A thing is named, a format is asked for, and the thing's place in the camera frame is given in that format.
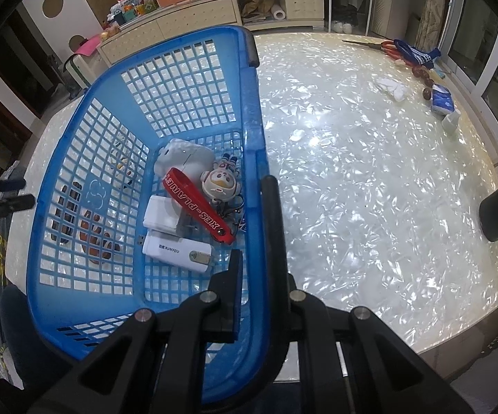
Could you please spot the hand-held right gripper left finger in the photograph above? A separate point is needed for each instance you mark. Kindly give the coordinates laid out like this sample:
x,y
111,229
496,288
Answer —
x,y
231,293

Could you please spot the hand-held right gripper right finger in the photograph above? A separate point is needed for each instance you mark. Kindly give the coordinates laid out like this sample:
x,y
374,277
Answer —
x,y
272,224

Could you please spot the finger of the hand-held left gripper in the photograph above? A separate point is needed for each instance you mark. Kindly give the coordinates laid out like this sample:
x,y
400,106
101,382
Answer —
x,y
13,183
21,202

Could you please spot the white usb dongle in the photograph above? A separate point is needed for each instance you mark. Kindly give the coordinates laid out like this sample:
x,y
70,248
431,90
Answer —
x,y
175,252

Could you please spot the blue plastic basket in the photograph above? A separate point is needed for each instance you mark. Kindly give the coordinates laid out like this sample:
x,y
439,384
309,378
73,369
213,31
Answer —
x,y
253,138

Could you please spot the white power adapter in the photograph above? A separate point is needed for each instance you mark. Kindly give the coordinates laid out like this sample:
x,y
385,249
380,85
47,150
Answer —
x,y
160,214

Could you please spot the white earbuds case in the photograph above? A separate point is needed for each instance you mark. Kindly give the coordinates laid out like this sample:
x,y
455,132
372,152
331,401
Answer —
x,y
186,157

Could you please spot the red and brown object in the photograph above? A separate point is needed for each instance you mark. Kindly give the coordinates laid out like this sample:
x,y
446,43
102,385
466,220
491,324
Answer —
x,y
93,241

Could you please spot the white suitcase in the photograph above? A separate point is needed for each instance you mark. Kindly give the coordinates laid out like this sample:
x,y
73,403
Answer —
x,y
74,71

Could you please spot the pink paper sheet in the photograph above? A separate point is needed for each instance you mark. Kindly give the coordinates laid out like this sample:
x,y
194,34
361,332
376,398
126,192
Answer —
x,y
87,45

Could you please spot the white panel with round holes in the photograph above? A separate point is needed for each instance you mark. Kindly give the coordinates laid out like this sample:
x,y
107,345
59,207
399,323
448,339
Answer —
x,y
59,8

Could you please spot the white crumpled tissue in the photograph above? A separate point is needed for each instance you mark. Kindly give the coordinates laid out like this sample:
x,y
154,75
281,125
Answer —
x,y
393,87

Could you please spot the small white bottle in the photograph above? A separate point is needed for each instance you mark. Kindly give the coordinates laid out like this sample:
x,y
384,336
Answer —
x,y
450,123

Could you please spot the blue tissue pack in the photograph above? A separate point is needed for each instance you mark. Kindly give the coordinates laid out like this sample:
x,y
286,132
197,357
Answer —
x,y
441,102

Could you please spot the cluster of brown nuts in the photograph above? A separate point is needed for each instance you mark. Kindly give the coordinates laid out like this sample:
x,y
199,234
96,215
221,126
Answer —
x,y
423,78

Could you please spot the white paper towel roll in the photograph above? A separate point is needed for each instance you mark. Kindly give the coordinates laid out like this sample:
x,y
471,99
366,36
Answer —
x,y
278,11

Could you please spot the blue striped sock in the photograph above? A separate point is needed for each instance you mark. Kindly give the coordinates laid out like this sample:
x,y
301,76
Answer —
x,y
417,55

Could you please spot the cream sideboard cabinet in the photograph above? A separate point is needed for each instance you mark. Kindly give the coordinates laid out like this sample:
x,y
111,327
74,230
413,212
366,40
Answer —
x,y
197,13

